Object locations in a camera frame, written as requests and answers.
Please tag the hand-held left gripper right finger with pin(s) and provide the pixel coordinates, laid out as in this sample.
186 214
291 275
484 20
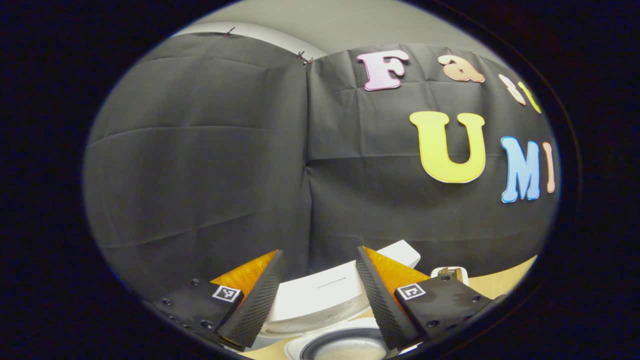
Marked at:
382 305

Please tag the black backdrop cloth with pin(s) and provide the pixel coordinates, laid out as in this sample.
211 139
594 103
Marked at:
200 175

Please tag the white toaster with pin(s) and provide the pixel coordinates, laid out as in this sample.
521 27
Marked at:
462 275

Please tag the white rice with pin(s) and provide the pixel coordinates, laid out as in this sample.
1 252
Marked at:
352 352

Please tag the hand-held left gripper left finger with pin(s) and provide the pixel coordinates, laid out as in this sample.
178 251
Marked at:
255 305

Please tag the white rice cooker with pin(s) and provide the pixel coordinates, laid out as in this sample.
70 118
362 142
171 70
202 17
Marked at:
320 295

